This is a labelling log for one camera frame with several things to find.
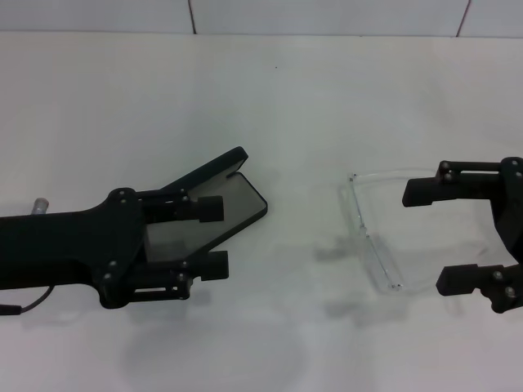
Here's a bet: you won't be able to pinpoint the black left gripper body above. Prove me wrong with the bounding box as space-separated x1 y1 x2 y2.
0 186 145 309

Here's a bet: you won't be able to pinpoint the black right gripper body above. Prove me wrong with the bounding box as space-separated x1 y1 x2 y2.
489 156 523 314

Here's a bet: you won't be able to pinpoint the black glasses case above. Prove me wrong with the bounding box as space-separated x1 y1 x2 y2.
145 146 269 265

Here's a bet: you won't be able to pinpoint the clear white glasses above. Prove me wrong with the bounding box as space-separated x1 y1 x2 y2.
337 165 442 296

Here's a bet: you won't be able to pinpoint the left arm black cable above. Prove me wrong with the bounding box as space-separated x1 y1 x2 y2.
0 284 55 316

